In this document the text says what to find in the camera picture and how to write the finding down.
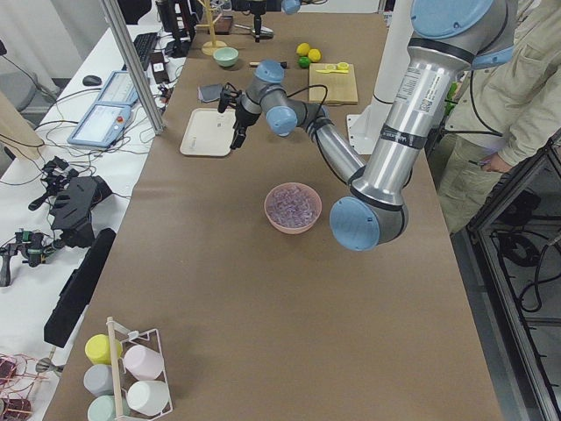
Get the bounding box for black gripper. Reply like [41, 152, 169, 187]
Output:
[230, 98, 259, 150]
[252, 13, 263, 42]

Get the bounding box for pile of clear ice cubes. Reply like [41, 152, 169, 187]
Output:
[266, 186, 319, 228]

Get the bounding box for steel ice scoop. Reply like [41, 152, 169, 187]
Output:
[233, 24, 274, 39]

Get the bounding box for pink cup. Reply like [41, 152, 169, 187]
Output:
[123, 345, 164, 381]

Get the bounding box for yellow cup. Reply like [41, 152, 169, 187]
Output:
[84, 334, 111, 365]

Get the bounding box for white cup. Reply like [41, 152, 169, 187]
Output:
[126, 380, 169, 416]

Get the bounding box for grey cup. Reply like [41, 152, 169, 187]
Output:
[83, 364, 114, 397]

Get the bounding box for mint cup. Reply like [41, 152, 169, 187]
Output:
[87, 395, 117, 421]

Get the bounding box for cream rabbit tray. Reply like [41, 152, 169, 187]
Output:
[180, 108, 236, 157]

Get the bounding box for grey folded cloth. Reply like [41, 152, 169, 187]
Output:
[197, 83, 224, 103]

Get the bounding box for mint green bowl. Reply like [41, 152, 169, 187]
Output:
[213, 46, 239, 68]

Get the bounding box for steel muddler black tip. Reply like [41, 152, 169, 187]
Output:
[249, 61, 288, 69]

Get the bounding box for yellow lemon far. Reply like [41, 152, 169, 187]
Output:
[296, 42, 311, 57]

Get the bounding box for wooden mug tree stand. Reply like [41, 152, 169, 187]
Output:
[196, 0, 227, 56]

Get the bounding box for green lime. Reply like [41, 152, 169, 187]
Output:
[298, 57, 310, 68]

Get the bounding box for yellow lemon near lime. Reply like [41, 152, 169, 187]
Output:
[307, 48, 322, 63]

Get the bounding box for pink bowl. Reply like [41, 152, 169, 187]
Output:
[264, 182, 323, 234]

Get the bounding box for brown box with label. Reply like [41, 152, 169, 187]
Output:
[150, 51, 170, 83]

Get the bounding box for wooden cutting board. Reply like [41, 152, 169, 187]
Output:
[309, 63, 359, 105]

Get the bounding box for black keyboard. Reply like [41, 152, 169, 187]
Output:
[133, 32, 159, 71]

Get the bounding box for teach pendant far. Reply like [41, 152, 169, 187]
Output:
[97, 70, 138, 105]

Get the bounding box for teach pendant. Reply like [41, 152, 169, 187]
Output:
[97, 70, 138, 105]
[67, 103, 131, 149]

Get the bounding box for teach pendant near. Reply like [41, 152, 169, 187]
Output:
[67, 103, 131, 149]

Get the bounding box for black computer mouse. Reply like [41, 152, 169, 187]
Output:
[82, 75, 103, 87]

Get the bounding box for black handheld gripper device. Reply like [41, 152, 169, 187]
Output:
[28, 156, 113, 248]

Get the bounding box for black long bar box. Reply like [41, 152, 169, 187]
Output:
[43, 228, 116, 348]

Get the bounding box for small handheld gripper device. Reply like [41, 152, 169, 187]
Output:
[1, 230, 65, 287]

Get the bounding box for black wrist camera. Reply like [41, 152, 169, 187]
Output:
[217, 82, 243, 113]

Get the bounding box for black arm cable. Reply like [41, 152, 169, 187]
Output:
[280, 84, 352, 181]

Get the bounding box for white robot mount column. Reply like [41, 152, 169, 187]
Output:
[347, 0, 413, 155]

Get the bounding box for aluminium frame post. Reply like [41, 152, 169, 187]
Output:
[100, 0, 165, 135]

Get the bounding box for white wire cup rack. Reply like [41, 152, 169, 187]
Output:
[106, 317, 174, 420]

